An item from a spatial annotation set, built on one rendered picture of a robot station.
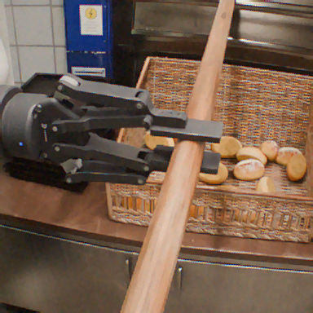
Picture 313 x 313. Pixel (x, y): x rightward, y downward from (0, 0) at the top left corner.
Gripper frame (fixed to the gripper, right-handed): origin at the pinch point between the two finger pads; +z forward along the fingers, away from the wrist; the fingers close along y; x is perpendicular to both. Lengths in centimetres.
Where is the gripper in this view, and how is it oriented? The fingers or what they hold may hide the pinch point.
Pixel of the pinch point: (187, 144)
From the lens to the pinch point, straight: 51.0
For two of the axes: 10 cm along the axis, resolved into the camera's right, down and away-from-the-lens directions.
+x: -2.2, 5.6, -8.0
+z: 9.8, 1.3, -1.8
